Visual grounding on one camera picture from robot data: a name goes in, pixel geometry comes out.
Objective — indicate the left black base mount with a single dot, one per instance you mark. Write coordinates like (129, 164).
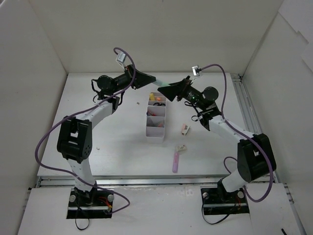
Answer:
(96, 205)

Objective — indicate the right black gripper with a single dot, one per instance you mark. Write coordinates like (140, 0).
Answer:
(180, 88)

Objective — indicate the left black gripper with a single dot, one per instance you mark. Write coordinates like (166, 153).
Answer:
(134, 78)

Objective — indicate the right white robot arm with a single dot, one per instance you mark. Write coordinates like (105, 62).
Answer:
(213, 119)

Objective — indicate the front aluminium rail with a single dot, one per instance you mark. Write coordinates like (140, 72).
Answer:
(132, 180)

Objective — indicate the yellow highlighter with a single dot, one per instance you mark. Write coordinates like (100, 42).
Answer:
(152, 97)

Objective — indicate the white compartment organizer box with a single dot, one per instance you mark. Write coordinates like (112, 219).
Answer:
(153, 133)

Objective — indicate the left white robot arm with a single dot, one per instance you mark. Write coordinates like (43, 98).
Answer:
(75, 137)

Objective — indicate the purple highlighter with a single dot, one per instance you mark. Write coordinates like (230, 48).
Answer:
(175, 162)

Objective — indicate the black handled scissors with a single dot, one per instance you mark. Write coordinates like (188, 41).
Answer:
(160, 104)

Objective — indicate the green highlighter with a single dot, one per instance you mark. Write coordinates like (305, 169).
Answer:
(160, 83)

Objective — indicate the small white eraser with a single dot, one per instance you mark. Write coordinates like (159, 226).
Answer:
(180, 148)

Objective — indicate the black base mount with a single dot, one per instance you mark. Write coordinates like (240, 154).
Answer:
(233, 203)
(96, 205)

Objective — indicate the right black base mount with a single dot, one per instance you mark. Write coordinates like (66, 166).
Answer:
(233, 203)

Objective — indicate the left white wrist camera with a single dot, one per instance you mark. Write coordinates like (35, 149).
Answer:
(121, 58)

